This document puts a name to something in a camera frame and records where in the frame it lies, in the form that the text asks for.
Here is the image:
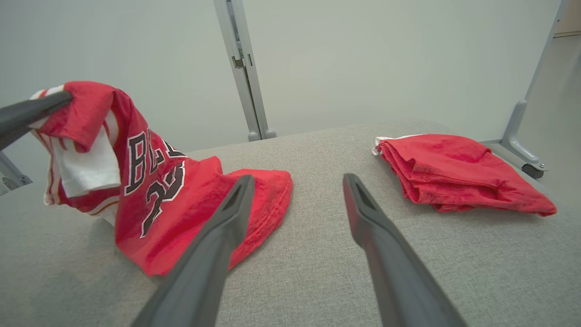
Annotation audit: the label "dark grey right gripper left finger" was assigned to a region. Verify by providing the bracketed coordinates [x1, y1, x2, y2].
[131, 174, 256, 327]

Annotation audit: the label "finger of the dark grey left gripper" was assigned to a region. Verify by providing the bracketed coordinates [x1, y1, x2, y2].
[0, 90, 73, 151]

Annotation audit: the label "red jersey with white sleeves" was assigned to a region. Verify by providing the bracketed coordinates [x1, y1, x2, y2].
[30, 81, 293, 277]

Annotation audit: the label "black caster wheel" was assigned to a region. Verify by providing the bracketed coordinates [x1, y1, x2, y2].
[521, 163, 545, 180]

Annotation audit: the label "grey partition joint post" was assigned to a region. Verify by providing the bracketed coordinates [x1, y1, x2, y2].
[213, 0, 277, 142]

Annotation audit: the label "grey fabric sofa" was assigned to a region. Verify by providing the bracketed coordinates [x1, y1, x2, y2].
[0, 119, 581, 327]

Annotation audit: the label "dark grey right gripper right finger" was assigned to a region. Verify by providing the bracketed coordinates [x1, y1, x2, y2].
[343, 173, 468, 327]

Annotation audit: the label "red shorts with white stripe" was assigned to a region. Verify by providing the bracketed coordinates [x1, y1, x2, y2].
[372, 133, 557, 217]

